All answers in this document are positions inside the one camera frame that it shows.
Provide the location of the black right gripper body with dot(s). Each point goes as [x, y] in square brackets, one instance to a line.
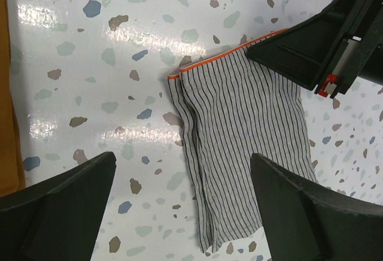
[355, 49]

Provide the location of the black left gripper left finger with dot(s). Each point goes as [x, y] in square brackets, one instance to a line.
[58, 218]

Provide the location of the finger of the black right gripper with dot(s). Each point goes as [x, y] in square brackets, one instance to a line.
[301, 52]

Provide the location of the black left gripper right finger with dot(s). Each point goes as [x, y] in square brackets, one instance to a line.
[303, 220]

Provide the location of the grey striped underwear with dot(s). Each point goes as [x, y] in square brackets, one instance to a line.
[231, 108]

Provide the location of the brown folded trousers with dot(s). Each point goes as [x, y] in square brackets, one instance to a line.
[12, 170]

